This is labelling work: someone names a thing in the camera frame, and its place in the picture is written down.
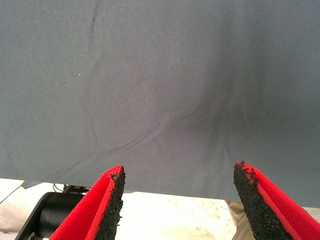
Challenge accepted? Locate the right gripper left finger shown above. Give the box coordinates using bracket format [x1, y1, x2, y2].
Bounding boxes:
[48, 164, 126, 240]

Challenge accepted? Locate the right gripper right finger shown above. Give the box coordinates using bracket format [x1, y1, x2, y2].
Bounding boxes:
[233, 160, 320, 240]

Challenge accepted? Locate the dark grey table cloth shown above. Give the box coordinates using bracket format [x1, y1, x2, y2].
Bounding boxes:
[0, 0, 320, 209]

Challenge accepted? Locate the khaki trouser leg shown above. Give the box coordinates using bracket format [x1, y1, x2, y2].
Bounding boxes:
[224, 199, 254, 240]

